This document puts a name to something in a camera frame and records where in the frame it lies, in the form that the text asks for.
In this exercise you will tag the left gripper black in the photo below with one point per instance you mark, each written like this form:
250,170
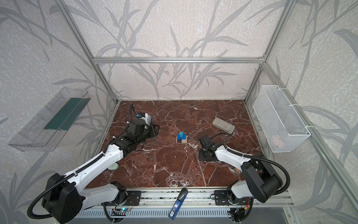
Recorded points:
148,130

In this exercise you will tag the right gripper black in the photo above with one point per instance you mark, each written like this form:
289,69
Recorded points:
205,152

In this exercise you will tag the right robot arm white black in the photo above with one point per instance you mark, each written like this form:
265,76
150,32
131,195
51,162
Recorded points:
263,178

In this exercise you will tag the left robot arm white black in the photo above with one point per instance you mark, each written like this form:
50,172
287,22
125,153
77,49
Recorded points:
67,195

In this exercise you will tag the grey rectangular sponge block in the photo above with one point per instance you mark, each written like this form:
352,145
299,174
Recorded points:
223,125

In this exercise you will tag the grey-blue glasses case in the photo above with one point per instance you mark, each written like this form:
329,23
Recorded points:
148,119

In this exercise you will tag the pale green round disc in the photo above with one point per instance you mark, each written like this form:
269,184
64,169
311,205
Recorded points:
113,167

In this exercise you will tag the blue black handheld scanner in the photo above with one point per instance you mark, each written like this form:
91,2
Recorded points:
178,203

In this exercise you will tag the pink object in basket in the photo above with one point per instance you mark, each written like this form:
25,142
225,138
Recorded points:
277,141

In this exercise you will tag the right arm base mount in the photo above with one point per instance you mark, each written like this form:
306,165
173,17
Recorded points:
222,197

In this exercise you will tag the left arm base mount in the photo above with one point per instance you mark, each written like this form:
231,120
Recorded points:
128,198

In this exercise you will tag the white wire mesh basket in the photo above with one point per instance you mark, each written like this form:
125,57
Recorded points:
277,115

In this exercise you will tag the clear plastic wall bin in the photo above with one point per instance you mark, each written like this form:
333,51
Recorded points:
44,132

